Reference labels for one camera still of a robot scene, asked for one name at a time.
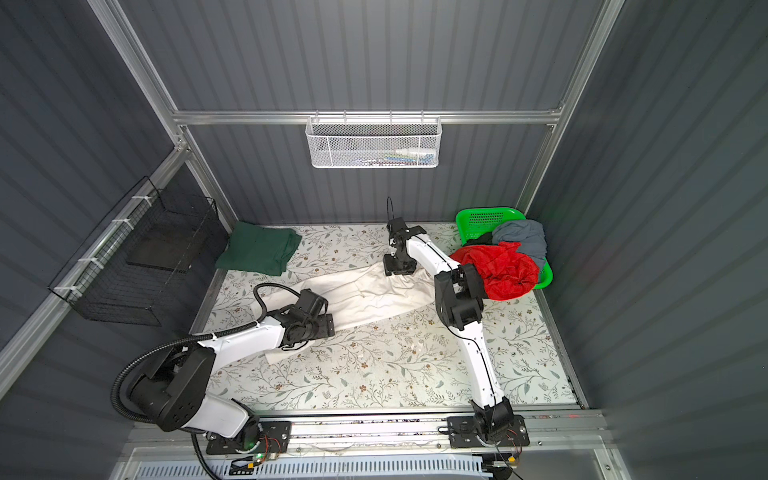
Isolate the white printed t shirt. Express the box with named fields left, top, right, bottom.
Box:
left=262, top=262, right=439, bottom=365

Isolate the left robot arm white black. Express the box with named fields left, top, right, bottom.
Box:
left=112, top=308, right=335, bottom=439

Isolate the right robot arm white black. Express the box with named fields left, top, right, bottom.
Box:
left=383, top=218, right=515, bottom=443

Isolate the green plastic laundry basket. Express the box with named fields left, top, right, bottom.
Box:
left=456, top=207, right=554, bottom=289

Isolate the folded dark green t shirt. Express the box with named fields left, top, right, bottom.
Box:
left=215, top=221, right=302, bottom=276

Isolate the red t shirt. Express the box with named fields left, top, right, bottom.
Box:
left=450, top=242, right=540, bottom=301

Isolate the white bottle in basket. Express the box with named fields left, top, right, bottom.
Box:
left=395, top=147, right=437, bottom=161

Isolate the grey blue t shirt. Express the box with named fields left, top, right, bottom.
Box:
left=492, top=220, right=547, bottom=269

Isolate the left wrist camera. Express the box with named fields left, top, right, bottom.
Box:
left=296, top=289, right=328, bottom=317

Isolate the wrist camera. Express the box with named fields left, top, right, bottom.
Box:
left=386, top=217, right=426, bottom=247
left=296, top=289, right=328, bottom=317

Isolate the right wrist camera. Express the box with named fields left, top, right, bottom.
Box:
left=386, top=217, right=426, bottom=247

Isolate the black corrugated cable conduit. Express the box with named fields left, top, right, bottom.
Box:
left=109, top=283, right=301, bottom=480

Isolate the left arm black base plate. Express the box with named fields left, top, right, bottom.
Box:
left=205, top=420, right=292, bottom=455

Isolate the white wire mesh basket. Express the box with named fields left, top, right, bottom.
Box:
left=305, top=118, right=443, bottom=169

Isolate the black wire mesh basket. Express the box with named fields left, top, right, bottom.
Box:
left=49, top=183, right=227, bottom=330

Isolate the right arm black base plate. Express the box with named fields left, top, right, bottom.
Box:
left=438, top=415, right=530, bottom=449

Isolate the white slotted cable duct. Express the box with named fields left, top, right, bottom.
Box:
left=134, top=454, right=493, bottom=480

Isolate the aluminium mounting rail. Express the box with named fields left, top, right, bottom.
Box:
left=118, top=407, right=616, bottom=462

